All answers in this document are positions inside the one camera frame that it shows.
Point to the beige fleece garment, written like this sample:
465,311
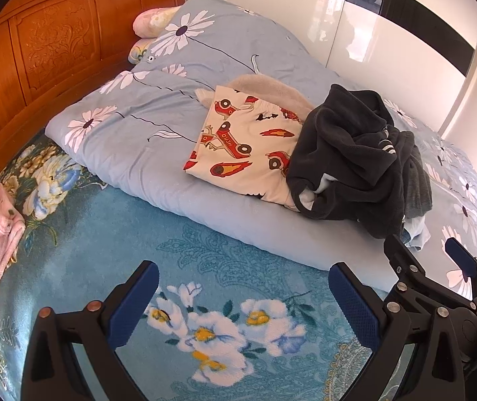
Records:
263,85

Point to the teal floral blanket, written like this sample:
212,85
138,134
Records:
96,238

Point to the dark grey fleece jacket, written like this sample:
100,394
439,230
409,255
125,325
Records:
347,163

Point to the carved wooden headboard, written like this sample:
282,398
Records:
34,50

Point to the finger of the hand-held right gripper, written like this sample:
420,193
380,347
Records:
462,257
401,259

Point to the grey knit garment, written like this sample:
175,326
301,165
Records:
418,188

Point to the white glossy wardrobe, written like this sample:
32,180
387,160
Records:
305,12

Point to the light blue garment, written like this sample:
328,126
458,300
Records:
416,232

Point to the cream car print pyjama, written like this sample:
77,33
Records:
238,146

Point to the yellow floral pillow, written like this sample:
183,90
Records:
138,52

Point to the blue daisy print duvet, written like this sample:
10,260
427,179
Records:
146,150

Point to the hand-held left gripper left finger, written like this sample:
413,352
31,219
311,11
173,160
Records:
134,300

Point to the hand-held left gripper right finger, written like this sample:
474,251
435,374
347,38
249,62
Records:
355,305

